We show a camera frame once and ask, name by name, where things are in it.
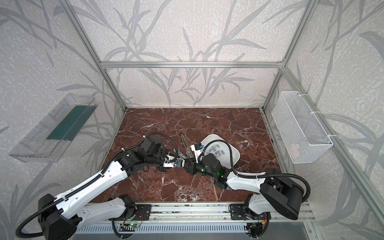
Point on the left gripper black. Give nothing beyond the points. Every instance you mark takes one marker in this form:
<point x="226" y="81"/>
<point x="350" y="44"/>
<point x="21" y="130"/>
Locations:
<point x="163" y="156"/>

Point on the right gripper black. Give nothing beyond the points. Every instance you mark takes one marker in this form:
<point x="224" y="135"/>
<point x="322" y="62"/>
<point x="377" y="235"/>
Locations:
<point x="191" y="162"/>

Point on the blue staple remover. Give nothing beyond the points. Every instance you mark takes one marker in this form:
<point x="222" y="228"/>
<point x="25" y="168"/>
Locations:
<point x="181" y="155"/>

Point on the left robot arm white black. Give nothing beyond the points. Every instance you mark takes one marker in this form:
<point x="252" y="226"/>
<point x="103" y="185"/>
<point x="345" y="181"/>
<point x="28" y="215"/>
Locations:
<point x="62" y="216"/>

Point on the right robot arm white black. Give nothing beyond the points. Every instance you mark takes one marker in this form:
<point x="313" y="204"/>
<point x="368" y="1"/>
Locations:
<point x="271" y="191"/>

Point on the grey staple strips pile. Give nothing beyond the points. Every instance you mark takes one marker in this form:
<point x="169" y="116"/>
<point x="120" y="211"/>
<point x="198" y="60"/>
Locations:
<point x="216" y="149"/>

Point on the green circuit board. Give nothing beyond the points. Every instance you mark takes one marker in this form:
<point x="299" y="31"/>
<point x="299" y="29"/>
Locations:
<point x="129" y="227"/>

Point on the pink item in basket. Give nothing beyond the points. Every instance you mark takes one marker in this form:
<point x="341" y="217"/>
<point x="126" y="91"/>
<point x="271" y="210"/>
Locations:
<point x="294" y="151"/>

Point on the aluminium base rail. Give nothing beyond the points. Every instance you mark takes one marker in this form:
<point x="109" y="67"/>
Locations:
<point x="166" y="213"/>

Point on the white wire mesh basket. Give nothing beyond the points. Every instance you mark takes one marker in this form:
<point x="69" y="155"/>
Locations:
<point x="298" y="124"/>

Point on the clear plastic wall bin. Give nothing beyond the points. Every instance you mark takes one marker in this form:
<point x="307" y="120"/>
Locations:
<point x="48" y="140"/>

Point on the aluminium cage frame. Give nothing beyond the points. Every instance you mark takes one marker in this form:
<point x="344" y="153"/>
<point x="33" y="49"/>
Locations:
<point x="355" y="173"/>

